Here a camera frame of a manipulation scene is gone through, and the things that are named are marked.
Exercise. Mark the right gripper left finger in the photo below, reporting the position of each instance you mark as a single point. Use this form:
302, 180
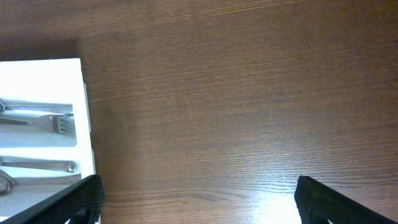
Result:
80, 203

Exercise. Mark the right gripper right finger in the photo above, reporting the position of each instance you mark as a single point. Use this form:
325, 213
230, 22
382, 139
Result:
320, 204

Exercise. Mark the large metal spoon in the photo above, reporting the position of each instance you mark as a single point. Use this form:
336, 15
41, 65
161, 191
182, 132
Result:
54, 165
8, 182

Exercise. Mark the white plastic cutlery tray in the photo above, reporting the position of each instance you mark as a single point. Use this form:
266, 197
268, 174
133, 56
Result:
47, 81

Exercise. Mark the metal fork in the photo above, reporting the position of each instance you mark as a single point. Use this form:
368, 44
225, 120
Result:
9, 105
49, 123

